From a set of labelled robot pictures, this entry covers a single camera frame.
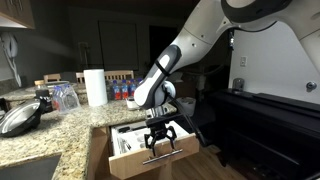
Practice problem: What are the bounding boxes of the jar with tan lid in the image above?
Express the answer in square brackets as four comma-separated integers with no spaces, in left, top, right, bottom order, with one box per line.
[34,80,50,100]

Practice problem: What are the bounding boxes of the black waffle maker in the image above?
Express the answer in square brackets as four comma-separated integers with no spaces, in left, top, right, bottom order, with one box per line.
[0,99,45,138]

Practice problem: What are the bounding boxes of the wooden drawer with metal handle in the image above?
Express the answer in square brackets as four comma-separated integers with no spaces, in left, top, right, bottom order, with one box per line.
[109,134,199,179]

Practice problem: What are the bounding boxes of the white paper towel roll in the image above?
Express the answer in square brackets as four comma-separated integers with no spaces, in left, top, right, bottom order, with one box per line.
[83,69,108,107]

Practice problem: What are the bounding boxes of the white waste bin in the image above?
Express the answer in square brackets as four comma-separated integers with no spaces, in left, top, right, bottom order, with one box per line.
[177,97,196,116]

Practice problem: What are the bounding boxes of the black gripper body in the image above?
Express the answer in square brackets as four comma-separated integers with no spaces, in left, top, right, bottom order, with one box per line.
[146,113,182,140]

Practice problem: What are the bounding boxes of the black piano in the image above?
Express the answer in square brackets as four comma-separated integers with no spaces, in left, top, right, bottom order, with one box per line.
[209,89,320,180]

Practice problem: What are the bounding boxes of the white wall telephone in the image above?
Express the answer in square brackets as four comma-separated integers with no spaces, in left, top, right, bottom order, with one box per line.
[1,32,22,87]

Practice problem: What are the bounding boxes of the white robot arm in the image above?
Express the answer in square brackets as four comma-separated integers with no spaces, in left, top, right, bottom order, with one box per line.
[134,0,320,109]

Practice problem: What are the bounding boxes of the wooden chair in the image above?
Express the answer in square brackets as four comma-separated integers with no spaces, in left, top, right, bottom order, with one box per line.
[76,70,134,83]
[43,73,61,83]

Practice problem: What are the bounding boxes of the pack of water bottles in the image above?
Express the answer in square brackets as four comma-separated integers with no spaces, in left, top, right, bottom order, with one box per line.
[112,78,142,100]

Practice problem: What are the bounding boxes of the white cutlery tray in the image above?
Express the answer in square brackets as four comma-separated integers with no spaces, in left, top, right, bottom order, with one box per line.
[111,121,189,156]

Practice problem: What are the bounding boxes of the white rectangular dish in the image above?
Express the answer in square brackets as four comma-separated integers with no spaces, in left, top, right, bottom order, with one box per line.
[126,97,139,110]

